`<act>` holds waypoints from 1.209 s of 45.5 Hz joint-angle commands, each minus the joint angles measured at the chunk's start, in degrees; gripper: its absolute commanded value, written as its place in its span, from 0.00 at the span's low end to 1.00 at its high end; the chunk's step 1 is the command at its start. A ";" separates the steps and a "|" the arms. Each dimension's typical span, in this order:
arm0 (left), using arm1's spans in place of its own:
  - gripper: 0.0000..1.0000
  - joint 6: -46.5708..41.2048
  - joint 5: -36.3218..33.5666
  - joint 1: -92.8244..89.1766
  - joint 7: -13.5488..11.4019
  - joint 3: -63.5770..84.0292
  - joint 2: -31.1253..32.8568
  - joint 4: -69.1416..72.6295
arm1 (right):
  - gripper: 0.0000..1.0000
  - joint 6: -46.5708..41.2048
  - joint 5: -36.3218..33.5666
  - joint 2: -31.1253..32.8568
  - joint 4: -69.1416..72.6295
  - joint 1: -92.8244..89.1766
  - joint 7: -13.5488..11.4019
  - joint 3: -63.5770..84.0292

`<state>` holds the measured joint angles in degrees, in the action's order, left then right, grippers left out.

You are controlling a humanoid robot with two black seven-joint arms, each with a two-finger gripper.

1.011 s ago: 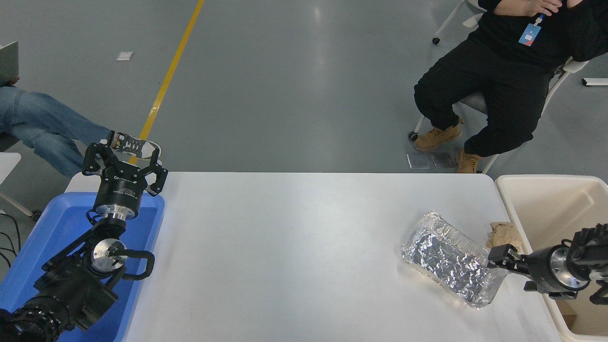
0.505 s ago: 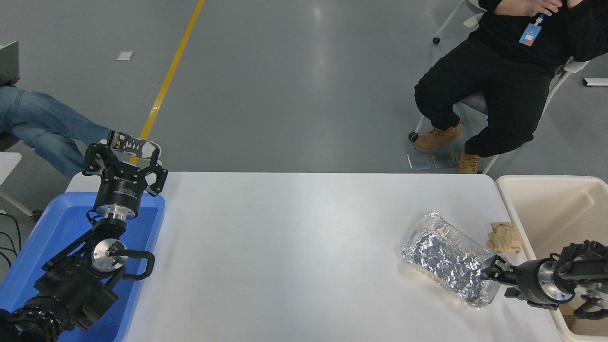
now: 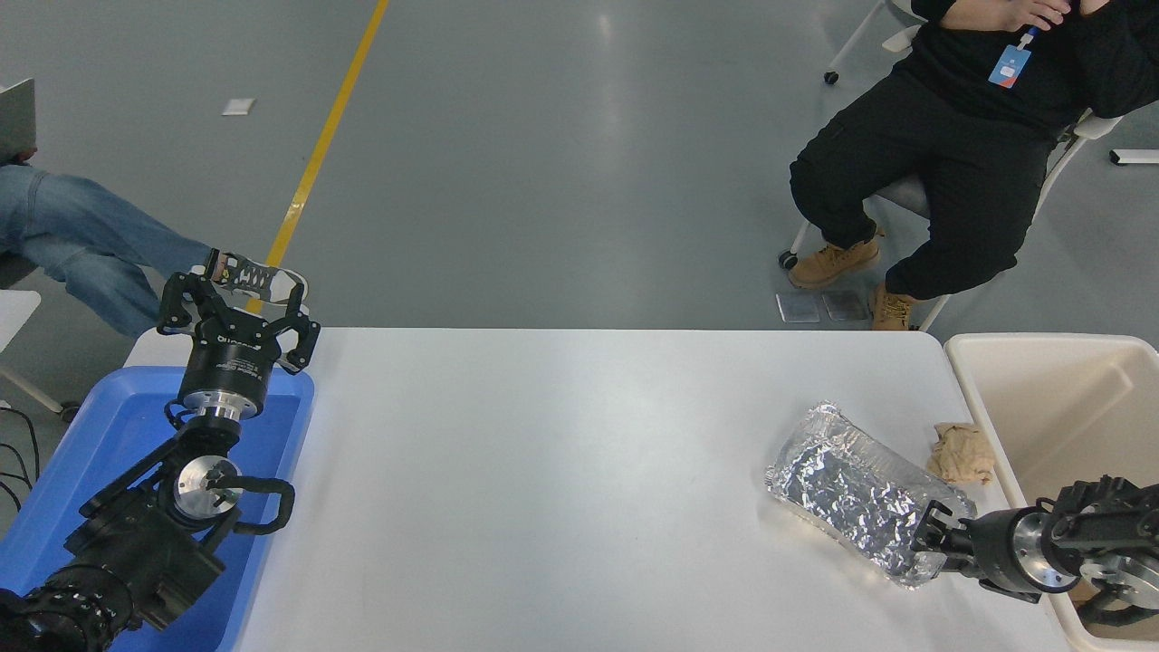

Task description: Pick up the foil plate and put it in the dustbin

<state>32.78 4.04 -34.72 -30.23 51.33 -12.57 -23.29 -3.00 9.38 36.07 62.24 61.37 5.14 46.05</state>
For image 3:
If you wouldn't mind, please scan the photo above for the crinkled silver foil tray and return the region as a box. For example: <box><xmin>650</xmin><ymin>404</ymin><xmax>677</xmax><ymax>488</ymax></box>
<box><xmin>765</xmin><ymin>401</ymin><xmax>977</xmax><ymax>590</ymax></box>

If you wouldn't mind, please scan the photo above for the white chair leg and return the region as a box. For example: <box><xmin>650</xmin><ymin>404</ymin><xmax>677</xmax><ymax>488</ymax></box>
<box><xmin>0</xmin><ymin>362</ymin><xmax>81</xmax><ymax>424</ymax></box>

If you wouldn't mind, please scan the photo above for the person's hand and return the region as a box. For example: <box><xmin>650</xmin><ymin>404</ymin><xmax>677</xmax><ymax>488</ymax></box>
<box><xmin>996</xmin><ymin>0</ymin><xmax>1072</xmax><ymax>33</ymax></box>

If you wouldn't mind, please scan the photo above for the crumpled tan paper ball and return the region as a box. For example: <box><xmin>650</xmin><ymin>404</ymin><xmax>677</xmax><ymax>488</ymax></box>
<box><xmin>925</xmin><ymin>421</ymin><xmax>997</xmax><ymax>486</ymax></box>

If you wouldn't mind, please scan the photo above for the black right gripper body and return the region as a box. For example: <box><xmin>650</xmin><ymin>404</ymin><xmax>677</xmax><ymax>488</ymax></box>
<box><xmin>960</xmin><ymin>507</ymin><xmax>1044</xmax><ymax>604</ymax></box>

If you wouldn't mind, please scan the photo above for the blue id badge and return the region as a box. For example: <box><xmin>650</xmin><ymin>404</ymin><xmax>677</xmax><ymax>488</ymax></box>
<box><xmin>987</xmin><ymin>25</ymin><xmax>1040</xmax><ymax>89</ymax></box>

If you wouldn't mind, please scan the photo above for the blue plastic tray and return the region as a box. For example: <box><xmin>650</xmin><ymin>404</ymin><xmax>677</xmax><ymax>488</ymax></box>
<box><xmin>0</xmin><ymin>365</ymin><xmax>316</xmax><ymax>652</ymax></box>

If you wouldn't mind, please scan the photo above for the large pale plastic bin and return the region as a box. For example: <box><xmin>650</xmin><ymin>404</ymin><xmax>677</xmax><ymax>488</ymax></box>
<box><xmin>943</xmin><ymin>332</ymin><xmax>1159</xmax><ymax>652</ymax></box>

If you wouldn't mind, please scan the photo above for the black cable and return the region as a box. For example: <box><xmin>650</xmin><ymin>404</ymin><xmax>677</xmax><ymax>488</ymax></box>
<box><xmin>0</xmin><ymin>406</ymin><xmax>43</xmax><ymax>510</ymax></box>

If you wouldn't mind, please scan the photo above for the person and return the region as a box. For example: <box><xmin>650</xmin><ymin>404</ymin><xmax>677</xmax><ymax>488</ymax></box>
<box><xmin>781</xmin><ymin>0</ymin><xmax>1159</xmax><ymax>331</ymax></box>
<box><xmin>0</xmin><ymin>145</ymin><xmax>310</xmax><ymax>340</ymax></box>

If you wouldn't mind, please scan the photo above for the white side table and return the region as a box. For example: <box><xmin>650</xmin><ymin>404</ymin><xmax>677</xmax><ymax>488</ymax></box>
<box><xmin>0</xmin><ymin>290</ymin><xmax>43</xmax><ymax>356</ymax></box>

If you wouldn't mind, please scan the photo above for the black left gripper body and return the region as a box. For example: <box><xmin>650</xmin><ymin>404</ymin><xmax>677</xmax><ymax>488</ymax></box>
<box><xmin>184</xmin><ymin>317</ymin><xmax>283</xmax><ymax>406</ymax></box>

